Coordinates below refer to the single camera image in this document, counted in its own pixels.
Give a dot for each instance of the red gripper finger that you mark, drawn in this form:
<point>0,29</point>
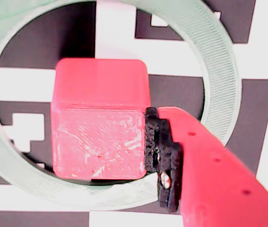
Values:
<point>218,177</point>

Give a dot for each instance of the red cube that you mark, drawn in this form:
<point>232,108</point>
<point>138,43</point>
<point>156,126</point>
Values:
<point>100,118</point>

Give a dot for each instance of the black white marker board mat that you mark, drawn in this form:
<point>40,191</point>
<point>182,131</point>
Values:
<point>266,35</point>

